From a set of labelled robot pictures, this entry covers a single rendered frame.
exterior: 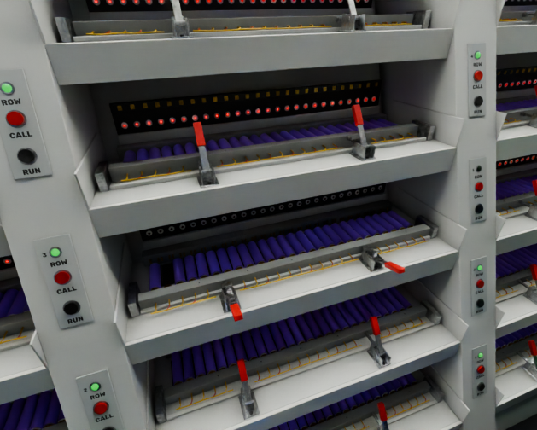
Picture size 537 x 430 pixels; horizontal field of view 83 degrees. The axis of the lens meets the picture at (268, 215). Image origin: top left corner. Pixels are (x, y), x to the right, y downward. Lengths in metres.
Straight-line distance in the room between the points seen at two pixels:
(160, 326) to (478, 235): 0.60
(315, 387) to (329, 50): 0.57
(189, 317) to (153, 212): 0.17
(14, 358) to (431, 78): 0.81
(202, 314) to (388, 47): 0.52
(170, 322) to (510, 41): 0.77
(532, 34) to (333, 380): 0.75
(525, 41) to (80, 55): 0.75
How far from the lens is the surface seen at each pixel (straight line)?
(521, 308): 0.93
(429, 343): 0.75
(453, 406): 0.90
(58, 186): 0.46
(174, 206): 0.45
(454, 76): 0.66
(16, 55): 0.48
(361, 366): 0.68
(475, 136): 0.69
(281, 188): 0.47
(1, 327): 0.60
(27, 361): 0.56
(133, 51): 0.47
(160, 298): 0.52
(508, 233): 0.80
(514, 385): 1.02
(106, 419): 0.57
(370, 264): 0.58
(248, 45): 0.48
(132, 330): 0.52
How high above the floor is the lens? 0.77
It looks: 11 degrees down
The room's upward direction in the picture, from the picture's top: 8 degrees counter-clockwise
